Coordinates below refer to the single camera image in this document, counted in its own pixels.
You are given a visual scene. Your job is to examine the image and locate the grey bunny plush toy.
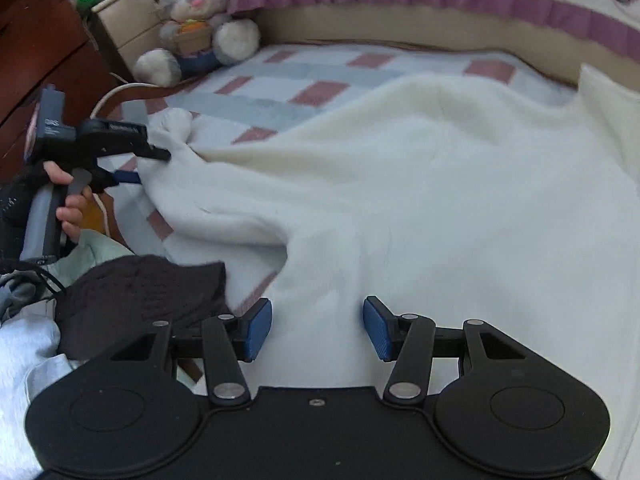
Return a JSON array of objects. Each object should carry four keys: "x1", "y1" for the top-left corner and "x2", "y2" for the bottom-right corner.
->
[{"x1": 132, "y1": 0, "x2": 260, "y2": 88}]

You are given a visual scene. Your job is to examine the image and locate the white fleece garment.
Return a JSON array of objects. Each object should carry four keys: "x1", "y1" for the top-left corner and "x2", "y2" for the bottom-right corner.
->
[{"x1": 139, "y1": 66, "x2": 639, "y2": 479}]

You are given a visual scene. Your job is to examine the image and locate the dark wooden cabinet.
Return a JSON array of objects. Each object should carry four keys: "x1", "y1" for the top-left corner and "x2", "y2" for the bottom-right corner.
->
[{"x1": 1, "y1": 0, "x2": 115, "y2": 183}]

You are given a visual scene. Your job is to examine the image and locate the white cable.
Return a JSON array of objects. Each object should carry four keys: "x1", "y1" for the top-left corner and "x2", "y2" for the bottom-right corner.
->
[{"x1": 89, "y1": 80, "x2": 164, "y2": 122}]

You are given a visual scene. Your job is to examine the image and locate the beige mattress edge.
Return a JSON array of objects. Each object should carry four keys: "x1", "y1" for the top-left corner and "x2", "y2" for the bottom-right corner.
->
[{"x1": 256, "y1": 4, "x2": 608, "y2": 81}]

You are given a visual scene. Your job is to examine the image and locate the light grey garment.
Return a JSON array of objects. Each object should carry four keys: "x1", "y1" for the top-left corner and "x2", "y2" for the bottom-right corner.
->
[{"x1": 1, "y1": 271, "x2": 72, "y2": 479}]

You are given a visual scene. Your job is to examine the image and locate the beige bedside box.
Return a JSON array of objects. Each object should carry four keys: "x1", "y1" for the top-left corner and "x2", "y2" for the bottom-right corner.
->
[{"x1": 88, "y1": 0, "x2": 162, "y2": 81}]

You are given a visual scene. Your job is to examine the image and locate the person's left hand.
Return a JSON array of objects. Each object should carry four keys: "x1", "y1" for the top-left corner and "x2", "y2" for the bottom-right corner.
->
[{"x1": 43, "y1": 162, "x2": 93, "y2": 243}]

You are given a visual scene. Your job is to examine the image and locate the dark knitted garment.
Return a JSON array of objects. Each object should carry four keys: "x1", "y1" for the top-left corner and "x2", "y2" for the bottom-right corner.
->
[{"x1": 54, "y1": 256, "x2": 230, "y2": 360}]

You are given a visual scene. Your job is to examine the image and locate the checked bed sheet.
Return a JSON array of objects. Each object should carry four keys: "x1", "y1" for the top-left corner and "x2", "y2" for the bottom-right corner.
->
[{"x1": 102, "y1": 44, "x2": 575, "y2": 312}]

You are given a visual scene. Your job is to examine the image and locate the pale green cloth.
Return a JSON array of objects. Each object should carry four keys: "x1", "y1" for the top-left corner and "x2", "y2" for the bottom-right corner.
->
[{"x1": 44, "y1": 230, "x2": 132, "y2": 286}]

